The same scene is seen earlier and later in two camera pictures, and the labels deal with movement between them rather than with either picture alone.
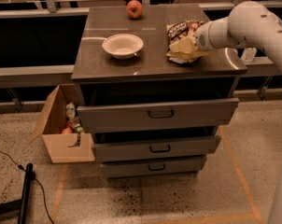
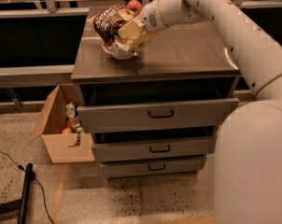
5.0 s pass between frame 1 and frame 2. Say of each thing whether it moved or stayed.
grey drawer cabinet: stayed
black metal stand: stayed
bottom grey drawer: stayed
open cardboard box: stayed
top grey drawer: stayed
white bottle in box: stayed
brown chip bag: moved
